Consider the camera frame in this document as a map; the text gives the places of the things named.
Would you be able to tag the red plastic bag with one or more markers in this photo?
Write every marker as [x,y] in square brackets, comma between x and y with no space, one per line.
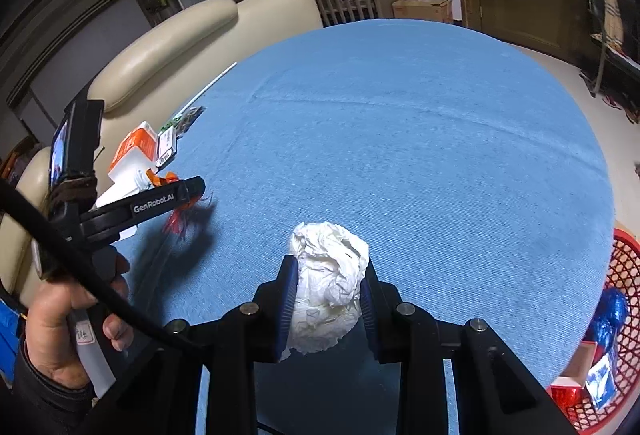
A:
[566,392]

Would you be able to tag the beige leather sofa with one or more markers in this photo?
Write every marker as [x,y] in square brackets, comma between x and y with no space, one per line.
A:
[150,79]

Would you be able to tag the dark snack packet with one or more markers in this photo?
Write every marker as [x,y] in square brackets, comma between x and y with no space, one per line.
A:
[183,123]

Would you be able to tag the red plastic trash basket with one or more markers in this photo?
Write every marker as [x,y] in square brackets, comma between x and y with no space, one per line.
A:
[599,390]

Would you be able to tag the blue tablecloth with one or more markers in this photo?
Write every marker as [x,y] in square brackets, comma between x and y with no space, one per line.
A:
[468,169]

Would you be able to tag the person's left hand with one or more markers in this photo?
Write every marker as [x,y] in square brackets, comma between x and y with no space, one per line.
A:
[49,343]

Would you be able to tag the white folded tissue paper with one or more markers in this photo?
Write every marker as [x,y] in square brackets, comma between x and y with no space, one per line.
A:
[122,189]

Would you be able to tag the brown cardboard box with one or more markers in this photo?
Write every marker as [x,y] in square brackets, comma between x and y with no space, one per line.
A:
[430,10]

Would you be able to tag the orange tissue pack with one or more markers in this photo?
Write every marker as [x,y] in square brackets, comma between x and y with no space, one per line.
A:
[137,152]

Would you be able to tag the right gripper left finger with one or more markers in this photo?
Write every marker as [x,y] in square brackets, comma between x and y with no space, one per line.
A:
[158,393]

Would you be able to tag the black armchair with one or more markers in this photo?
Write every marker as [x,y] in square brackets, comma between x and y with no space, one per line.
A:
[615,31]

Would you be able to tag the white tissue ball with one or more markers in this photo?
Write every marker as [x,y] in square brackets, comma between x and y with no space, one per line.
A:
[331,264]

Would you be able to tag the blue plastic bag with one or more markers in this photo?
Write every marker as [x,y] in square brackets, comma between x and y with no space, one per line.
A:
[608,319]

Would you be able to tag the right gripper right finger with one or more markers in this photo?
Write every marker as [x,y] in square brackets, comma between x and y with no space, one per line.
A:
[495,392]

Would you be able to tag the black sleeve forearm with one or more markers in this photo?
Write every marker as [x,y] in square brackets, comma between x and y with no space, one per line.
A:
[49,407]

